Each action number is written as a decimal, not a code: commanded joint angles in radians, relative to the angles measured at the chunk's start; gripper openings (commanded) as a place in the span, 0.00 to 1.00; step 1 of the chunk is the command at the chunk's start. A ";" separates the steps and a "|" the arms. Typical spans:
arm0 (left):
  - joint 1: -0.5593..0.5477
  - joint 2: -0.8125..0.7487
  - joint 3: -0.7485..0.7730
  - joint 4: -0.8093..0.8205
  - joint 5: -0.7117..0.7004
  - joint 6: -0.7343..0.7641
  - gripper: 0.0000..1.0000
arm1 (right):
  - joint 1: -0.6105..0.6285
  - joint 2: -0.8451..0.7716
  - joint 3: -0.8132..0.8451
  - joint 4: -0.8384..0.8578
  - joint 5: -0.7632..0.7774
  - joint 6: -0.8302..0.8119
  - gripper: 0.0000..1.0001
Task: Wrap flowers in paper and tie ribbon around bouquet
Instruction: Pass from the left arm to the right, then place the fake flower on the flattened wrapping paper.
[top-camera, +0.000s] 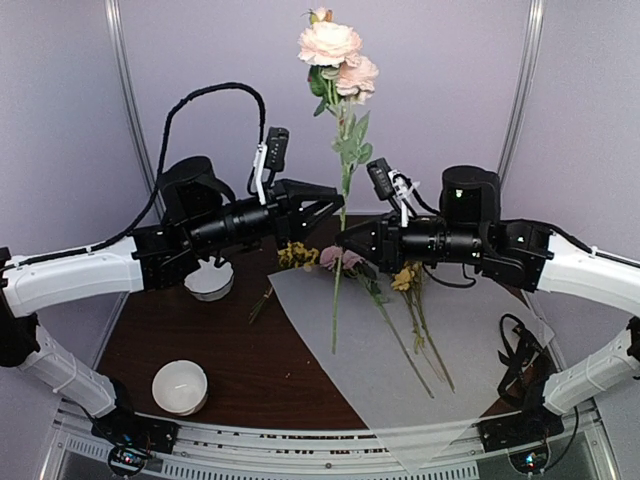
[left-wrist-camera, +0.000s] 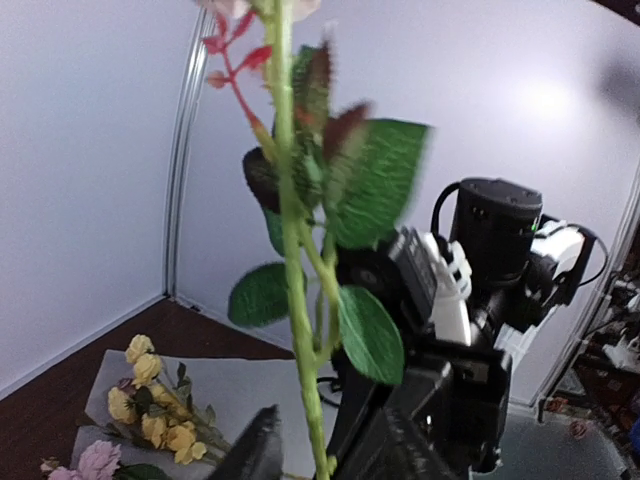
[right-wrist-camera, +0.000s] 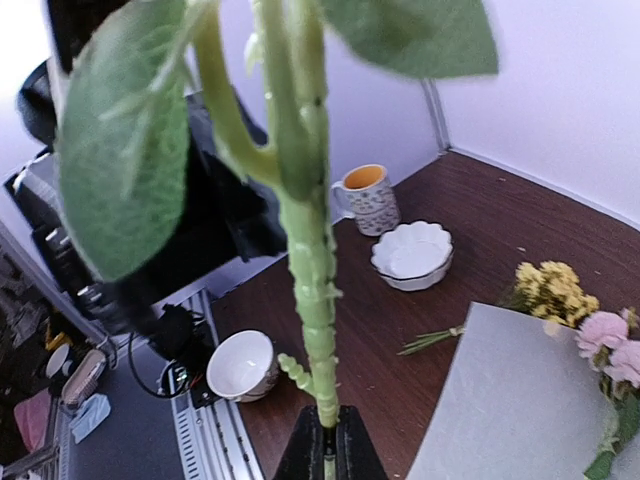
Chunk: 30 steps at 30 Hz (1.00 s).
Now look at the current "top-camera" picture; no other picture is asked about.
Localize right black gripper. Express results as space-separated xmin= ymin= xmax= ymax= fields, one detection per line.
xmin=337 ymin=208 xmax=485 ymax=273

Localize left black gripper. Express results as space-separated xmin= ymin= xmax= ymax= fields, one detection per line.
xmin=188 ymin=176 xmax=345 ymax=254

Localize pink flower stem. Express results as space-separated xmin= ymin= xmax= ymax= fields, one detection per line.
xmin=319 ymin=246 xmax=435 ymax=399

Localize small yellow flower sprig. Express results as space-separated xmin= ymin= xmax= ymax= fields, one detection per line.
xmin=248 ymin=242 xmax=320 ymax=324

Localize translucent white wrapping paper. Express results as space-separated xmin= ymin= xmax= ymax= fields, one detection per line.
xmin=269 ymin=267 xmax=554 ymax=473

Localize pink rose stem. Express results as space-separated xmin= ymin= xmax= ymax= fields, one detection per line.
xmin=297 ymin=6 xmax=380 ymax=355

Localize yellow blossom stem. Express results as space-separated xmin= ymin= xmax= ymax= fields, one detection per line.
xmin=390 ymin=261 xmax=455 ymax=393

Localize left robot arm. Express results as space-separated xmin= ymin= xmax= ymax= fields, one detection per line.
xmin=1 ymin=156 xmax=344 ymax=444

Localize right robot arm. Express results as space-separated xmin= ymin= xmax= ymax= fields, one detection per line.
xmin=336 ymin=165 xmax=639 ymax=442

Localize white scalloped bowl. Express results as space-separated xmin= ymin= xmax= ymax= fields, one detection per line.
xmin=183 ymin=259 xmax=234 ymax=302

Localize plain white bowl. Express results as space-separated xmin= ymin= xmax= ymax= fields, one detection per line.
xmin=151 ymin=360 xmax=209 ymax=416

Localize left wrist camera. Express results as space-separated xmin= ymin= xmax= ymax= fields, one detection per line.
xmin=247 ymin=127 xmax=289 ymax=205

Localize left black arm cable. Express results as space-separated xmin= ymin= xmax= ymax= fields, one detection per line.
xmin=89 ymin=82 xmax=267 ymax=251

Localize black ribbon strap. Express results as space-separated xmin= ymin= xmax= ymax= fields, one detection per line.
xmin=496 ymin=313 xmax=551 ymax=409

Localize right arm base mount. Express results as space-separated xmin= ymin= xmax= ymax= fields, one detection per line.
xmin=477 ymin=412 xmax=564 ymax=452

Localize aluminium front rail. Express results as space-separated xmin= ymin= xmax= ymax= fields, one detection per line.
xmin=36 ymin=402 xmax=619 ymax=479

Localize left aluminium frame post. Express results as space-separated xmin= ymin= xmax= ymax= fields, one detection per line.
xmin=104 ymin=0 xmax=155 ymax=194

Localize aluminium frame post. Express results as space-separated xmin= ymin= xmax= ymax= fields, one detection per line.
xmin=104 ymin=0 xmax=155 ymax=194
xmin=498 ymin=0 xmax=546 ymax=184

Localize right aluminium frame post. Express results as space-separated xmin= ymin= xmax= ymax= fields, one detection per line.
xmin=498 ymin=0 xmax=546 ymax=184

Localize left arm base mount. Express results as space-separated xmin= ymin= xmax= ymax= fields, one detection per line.
xmin=91 ymin=415 xmax=180 ymax=454

